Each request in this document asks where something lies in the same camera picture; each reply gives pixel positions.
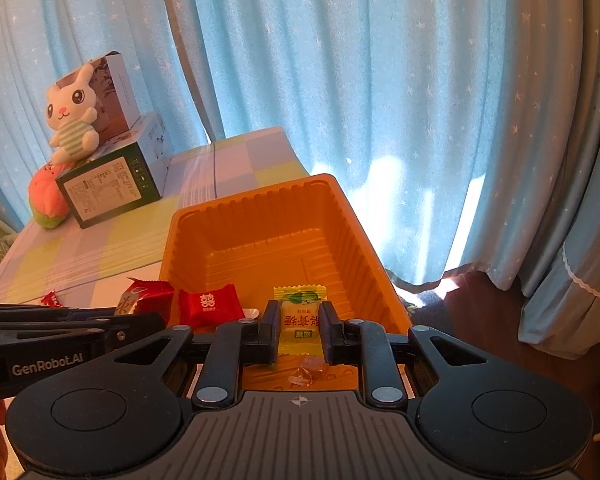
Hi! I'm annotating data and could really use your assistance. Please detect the dark red snack packet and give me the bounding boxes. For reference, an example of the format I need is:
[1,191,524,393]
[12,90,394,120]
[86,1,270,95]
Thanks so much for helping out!
[115,277,175,323]

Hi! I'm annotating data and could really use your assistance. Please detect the small red candy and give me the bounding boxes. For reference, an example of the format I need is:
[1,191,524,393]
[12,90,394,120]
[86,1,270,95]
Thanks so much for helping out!
[40,289,78,308]

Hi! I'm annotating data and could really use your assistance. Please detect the yellow green candy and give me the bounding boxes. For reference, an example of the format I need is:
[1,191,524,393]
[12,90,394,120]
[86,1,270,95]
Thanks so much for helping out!
[272,284,328,387]

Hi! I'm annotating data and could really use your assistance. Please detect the white printed box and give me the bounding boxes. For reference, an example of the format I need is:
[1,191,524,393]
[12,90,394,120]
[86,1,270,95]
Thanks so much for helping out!
[97,111,172,197]

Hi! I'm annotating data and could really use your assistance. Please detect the white rabbit plush toy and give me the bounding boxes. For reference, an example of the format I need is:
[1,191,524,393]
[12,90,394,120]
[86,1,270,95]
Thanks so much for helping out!
[46,62,101,163]

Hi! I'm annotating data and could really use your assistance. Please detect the pink green star plush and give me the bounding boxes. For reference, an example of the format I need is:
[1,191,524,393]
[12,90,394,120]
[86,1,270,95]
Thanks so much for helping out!
[28,160,71,231]

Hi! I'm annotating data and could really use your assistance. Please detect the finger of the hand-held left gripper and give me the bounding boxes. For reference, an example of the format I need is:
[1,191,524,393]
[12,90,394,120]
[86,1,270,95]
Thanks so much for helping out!
[0,304,81,323]
[0,312,162,343]

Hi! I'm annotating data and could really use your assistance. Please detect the red pillow candy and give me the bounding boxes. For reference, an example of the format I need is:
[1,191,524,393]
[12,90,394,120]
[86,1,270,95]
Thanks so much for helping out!
[178,284,246,330]

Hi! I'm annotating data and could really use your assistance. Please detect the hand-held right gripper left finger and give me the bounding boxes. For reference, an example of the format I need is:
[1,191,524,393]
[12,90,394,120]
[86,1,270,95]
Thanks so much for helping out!
[111,300,282,409]

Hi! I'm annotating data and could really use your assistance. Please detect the grey curtain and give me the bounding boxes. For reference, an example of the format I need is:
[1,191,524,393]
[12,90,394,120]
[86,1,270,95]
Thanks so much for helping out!
[517,0,600,361]

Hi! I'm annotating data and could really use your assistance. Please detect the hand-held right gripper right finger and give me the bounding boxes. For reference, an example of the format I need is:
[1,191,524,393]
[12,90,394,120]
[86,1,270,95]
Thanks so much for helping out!
[320,300,487,409]

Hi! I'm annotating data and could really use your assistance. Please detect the orange plastic tray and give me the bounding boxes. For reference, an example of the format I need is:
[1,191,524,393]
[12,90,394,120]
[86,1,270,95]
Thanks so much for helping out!
[159,174,413,393]

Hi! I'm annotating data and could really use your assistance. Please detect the tall grey printed box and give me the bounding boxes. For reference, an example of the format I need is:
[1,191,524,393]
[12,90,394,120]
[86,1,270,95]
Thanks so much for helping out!
[55,50,135,138]

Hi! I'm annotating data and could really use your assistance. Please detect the green cardboard box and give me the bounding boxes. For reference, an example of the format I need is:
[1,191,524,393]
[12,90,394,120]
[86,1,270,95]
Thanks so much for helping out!
[55,141,162,229]

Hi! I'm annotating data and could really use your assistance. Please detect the blue star curtain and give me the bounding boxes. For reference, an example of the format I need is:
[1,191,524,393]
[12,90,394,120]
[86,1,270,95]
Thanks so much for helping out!
[0,0,226,233]
[157,0,588,306]

